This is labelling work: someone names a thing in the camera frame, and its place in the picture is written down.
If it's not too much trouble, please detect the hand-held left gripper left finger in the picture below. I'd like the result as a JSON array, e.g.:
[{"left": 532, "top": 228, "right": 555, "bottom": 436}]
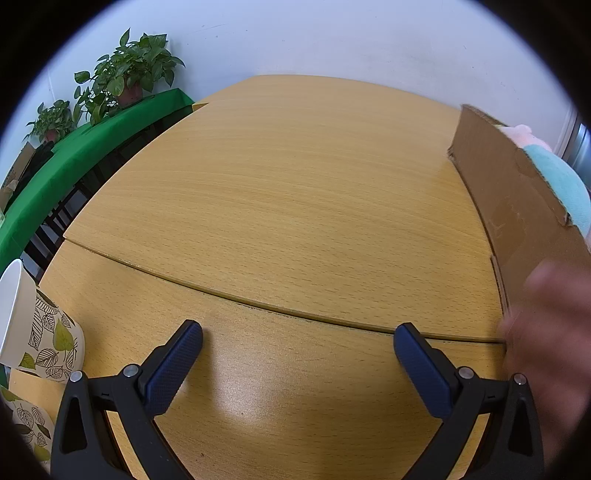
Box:
[{"left": 50, "top": 319, "right": 204, "bottom": 480}]

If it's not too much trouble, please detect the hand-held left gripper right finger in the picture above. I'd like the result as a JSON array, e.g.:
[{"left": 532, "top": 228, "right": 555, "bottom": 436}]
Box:
[{"left": 393, "top": 323, "right": 546, "bottom": 480}]

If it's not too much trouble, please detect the large cardboard box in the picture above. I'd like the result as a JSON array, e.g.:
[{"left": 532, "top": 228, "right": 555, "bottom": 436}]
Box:
[{"left": 447, "top": 104, "right": 591, "bottom": 319}]

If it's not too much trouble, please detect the pastel teal pink plush toy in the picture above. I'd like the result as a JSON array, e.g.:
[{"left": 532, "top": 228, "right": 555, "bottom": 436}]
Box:
[{"left": 496, "top": 124, "right": 591, "bottom": 238}]

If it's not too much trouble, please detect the person's right hand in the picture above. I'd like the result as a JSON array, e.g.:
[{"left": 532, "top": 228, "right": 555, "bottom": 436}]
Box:
[{"left": 499, "top": 258, "right": 591, "bottom": 464}]

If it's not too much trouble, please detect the leaf print paper cup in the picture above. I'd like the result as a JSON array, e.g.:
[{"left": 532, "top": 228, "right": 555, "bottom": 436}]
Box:
[
  {"left": 0, "top": 385, "right": 54, "bottom": 476},
  {"left": 0, "top": 258, "right": 85, "bottom": 381}
]

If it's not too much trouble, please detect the wooden desk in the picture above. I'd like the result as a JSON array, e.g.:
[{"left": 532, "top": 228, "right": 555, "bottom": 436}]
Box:
[{"left": 37, "top": 75, "right": 509, "bottom": 480}]

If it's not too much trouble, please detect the green covered side table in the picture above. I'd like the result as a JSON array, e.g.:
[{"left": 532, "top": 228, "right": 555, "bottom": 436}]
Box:
[{"left": 0, "top": 89, "right": 197, "bottom": 278}]

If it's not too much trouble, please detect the small cardboard box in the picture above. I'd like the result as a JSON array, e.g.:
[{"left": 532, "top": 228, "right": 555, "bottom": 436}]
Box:
[{"left": 0, "top": 141, "right": 38, "bottom": 213}]

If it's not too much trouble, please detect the small potted plant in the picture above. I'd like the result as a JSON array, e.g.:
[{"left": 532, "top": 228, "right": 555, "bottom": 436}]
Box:
[{"left": 24, "top": 99, "right": 75, "bottom": 144}]

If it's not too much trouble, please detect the large potted plant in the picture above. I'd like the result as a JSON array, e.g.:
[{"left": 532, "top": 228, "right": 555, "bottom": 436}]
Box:
[{"left": 74, "top": 28, "right": 185, "bottom": 126}]

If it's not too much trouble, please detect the glass partition with metal frame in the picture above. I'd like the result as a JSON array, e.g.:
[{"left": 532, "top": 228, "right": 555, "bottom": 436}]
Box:
[{"left": 556, "top": 108, "right": 591, "bottom": 174}]

